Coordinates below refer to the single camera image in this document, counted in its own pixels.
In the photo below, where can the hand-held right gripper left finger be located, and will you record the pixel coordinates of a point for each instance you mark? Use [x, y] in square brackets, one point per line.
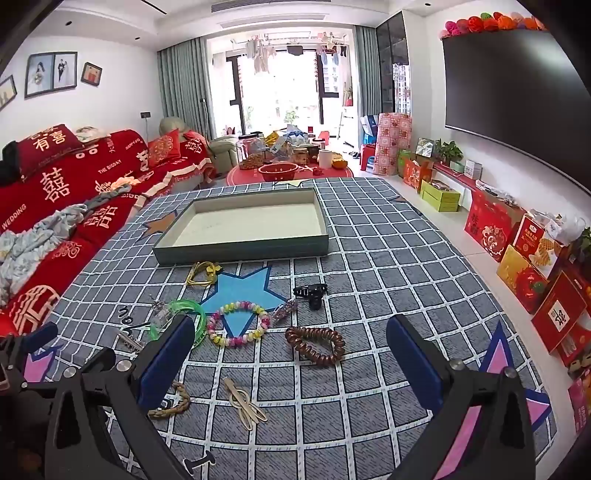
[166, 357]

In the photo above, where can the dark tall cabinet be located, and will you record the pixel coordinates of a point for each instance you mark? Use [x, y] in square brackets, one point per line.
[392, 60]

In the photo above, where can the framed picture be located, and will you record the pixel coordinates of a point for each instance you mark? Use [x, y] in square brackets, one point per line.
[7, 92]

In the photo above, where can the white paper roll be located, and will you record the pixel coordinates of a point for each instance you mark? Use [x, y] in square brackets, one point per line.
[326, 159]

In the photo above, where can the red cushion with gold pattern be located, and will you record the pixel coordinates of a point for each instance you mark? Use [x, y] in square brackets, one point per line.
[162, 147]

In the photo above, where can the balcony clothes drying rack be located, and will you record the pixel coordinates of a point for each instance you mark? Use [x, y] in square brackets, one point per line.
[295, 44]

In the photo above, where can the small framed photo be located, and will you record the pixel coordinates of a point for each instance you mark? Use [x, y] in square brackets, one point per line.
[91, 74]

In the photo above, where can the beige armchair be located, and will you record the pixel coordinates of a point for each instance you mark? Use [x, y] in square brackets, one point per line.
[226, 147]

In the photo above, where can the red cushion with white characters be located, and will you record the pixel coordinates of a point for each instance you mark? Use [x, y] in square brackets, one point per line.
[48, 141]

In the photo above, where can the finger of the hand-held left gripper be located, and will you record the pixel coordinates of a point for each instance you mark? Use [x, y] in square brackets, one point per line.
[41, 333]

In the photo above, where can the red box with white label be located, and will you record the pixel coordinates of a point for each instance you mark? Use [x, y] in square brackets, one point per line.
[556, 314]

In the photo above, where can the stack of green yellow boxes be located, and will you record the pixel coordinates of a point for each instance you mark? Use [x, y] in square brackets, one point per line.
[441, 196]

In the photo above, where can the grey checked star blanket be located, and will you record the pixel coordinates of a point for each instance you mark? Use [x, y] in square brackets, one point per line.
[369, 258]

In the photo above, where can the red printed sofa cover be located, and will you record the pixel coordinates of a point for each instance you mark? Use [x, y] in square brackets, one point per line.
[64, 184]

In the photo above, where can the clear silver hair clip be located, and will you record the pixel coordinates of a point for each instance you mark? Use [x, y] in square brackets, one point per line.
[160, 313]

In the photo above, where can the yellow red gift box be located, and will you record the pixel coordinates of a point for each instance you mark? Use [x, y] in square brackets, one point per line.
[521, 281]

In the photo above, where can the double framed wedding photo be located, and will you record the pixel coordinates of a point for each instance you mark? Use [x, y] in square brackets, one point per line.
[51, 74]

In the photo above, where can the small brown silver hair clip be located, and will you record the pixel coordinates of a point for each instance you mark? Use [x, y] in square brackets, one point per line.
[129, 341]

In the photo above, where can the paper flower garland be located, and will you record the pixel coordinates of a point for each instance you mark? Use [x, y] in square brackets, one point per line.
[489, 23]

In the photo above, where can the green potted plant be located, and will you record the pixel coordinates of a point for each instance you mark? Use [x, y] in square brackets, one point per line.
[449, 150]

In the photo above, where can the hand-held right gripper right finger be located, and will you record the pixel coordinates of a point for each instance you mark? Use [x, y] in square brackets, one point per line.
[411, 357]

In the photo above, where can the grey braided cloth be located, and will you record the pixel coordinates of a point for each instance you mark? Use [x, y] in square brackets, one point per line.
[115, 191]

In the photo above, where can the beige snap hair clip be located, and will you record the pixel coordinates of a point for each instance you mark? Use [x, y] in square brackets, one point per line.
[240, 399]

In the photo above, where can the red plastic stool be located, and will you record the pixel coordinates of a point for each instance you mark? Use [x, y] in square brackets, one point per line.
[367, 157]

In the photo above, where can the light blue crumpled cloth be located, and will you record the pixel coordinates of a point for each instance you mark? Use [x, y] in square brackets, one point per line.
[27, 244]

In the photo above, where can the dark cloth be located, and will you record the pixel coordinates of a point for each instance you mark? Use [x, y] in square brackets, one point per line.
[8, 164]

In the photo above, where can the red plastic basket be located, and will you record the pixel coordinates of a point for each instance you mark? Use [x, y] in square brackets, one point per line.
[277, 171]

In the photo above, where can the red round table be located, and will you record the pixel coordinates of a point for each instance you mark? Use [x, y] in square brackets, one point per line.
[244, 177]

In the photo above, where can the large red gift box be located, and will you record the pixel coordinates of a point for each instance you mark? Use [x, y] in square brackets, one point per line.
[491, 226]

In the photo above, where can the grey-green curtain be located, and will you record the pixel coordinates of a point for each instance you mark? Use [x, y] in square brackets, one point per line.
[182, 87]
[367, 87]

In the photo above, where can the black claw hair clip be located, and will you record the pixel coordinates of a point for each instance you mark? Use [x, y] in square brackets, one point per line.
[314, 295]

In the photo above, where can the silver rhinestone hair clip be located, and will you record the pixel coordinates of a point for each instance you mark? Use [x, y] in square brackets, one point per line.
[285, 308]

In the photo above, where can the orange snack box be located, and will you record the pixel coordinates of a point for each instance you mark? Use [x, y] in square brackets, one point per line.
[535, 244]

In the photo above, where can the grey-green shallow tray box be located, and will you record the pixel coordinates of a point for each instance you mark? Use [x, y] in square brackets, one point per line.
[240, 240]

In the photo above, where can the green translucent bangle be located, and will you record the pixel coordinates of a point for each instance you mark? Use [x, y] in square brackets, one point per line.
[199, 318]

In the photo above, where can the black wall television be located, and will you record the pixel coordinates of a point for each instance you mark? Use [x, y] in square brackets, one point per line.
[517, 87]

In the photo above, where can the red floral wrapped bundle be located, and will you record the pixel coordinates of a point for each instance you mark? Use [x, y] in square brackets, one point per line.
[392, 143]

